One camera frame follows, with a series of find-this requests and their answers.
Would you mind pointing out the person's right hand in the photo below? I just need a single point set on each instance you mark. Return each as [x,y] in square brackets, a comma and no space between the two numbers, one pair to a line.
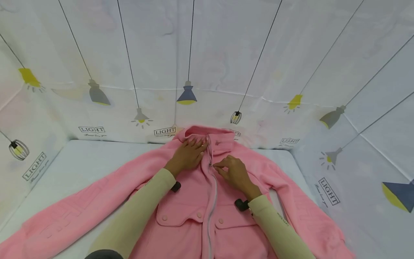
[238,176]

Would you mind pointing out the person's left hand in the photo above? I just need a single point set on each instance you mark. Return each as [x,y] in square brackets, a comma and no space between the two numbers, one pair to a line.
[186,158]

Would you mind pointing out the person's right fingers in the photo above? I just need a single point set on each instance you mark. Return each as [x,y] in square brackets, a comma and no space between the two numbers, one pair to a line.
[224,166]

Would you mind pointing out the person's left fingers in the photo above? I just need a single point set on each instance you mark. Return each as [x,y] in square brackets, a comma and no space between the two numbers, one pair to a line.
[195,145]

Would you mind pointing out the pink fleece zip jacket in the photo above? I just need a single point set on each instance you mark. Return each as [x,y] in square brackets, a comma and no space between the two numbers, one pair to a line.
[190,201]

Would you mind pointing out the person's left forearm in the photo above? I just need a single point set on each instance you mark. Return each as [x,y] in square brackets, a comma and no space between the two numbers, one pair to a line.
[139,212]

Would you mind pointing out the person's right forearm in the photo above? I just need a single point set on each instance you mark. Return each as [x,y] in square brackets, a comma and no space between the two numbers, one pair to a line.
[278,228]

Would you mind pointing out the black wrist band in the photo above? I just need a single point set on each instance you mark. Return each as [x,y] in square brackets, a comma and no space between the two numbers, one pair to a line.
[242,204]
[176,186]

